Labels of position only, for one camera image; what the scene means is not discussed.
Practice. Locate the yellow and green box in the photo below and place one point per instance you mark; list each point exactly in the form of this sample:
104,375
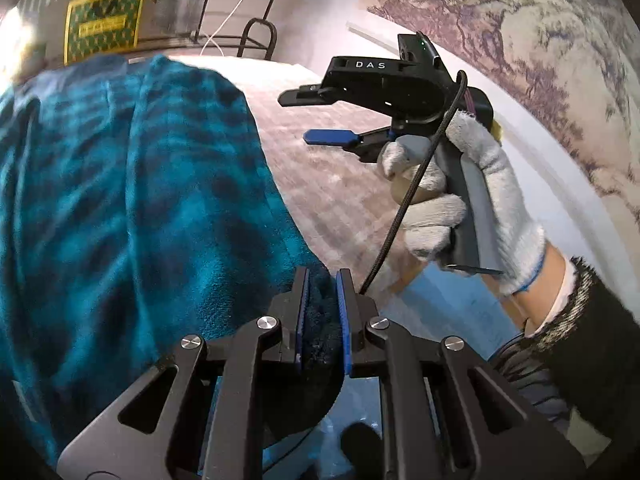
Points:
102,25

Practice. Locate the beige checked blanket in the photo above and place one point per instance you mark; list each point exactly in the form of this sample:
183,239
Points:
320,185

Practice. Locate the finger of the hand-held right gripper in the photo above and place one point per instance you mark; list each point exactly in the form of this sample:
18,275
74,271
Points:
325,137
300,96

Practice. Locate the person's right hand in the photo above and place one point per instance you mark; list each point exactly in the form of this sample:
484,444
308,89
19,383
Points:
505,190

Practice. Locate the landscape painting wall poster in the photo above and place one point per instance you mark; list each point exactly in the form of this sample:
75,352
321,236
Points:
525,35

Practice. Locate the blue sheet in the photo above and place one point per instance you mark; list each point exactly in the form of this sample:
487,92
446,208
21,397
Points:
465,310

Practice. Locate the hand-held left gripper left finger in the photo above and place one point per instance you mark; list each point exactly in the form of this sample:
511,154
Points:
302,310

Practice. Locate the person's right forearm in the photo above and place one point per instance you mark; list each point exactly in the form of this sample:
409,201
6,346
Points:
590,360

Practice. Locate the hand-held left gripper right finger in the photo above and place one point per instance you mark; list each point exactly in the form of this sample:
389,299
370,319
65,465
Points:
345,320

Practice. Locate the black metal clothes rack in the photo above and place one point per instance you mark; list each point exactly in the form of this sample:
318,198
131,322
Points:
170,39

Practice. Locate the teal plaid fleece jacket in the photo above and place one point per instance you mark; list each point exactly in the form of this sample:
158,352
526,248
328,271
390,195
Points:
125,185

